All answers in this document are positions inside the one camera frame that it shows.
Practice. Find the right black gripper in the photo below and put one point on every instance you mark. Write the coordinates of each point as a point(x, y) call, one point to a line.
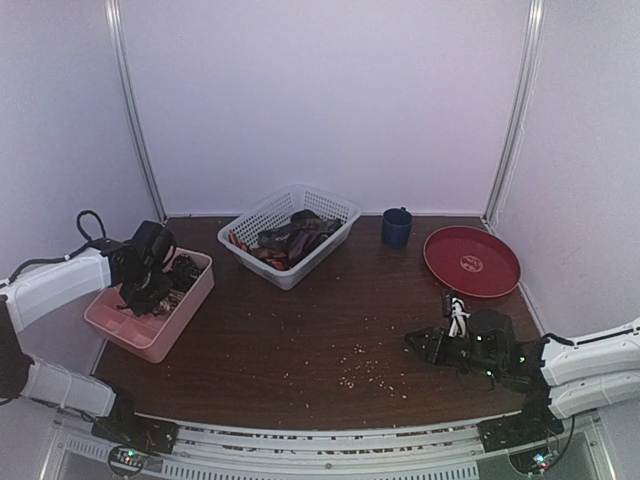
point(439, 347)

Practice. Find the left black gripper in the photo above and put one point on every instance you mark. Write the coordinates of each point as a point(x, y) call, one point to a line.
point(139, 307)

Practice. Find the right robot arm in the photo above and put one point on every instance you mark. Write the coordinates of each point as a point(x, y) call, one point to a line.
point(561, 376)

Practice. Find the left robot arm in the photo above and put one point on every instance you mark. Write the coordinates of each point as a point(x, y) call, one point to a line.
point(40, 286)

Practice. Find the dark ties in basket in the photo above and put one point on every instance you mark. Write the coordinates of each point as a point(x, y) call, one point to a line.
point(284, 247)

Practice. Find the rolled patterned tie in organizer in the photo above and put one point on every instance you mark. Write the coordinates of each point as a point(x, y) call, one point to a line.
point(171, 301)

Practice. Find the pink compartment organizer box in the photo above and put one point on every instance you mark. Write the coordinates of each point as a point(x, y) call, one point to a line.
point(150, 336)

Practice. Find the rolled dark tie in organizer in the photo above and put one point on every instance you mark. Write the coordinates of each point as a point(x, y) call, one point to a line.
point(184, 272)

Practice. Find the red round plate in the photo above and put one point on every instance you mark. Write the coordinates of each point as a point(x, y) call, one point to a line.
point(472, 262)

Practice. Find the dark blue mug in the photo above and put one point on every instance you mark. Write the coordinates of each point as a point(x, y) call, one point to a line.
point(396, 227)

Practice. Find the white perforated plastic basket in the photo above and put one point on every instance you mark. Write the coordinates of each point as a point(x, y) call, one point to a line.
point(276, 211)

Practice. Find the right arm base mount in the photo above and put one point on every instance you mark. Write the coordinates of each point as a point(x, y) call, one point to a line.
point(515, 430)

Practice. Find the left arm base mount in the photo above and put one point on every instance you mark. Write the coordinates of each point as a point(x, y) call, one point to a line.
point(144, 434)

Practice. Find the aluminium front rail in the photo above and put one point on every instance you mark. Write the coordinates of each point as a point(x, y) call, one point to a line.
point(450, 450)

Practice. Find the left frame post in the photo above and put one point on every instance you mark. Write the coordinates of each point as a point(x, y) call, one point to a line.
point(116, 31)

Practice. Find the frame post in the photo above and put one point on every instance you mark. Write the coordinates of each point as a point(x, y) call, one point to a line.
point(116, 31)
point(514, 132)

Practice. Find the right frame post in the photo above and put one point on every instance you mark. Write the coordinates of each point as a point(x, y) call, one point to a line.
point(514, 132)

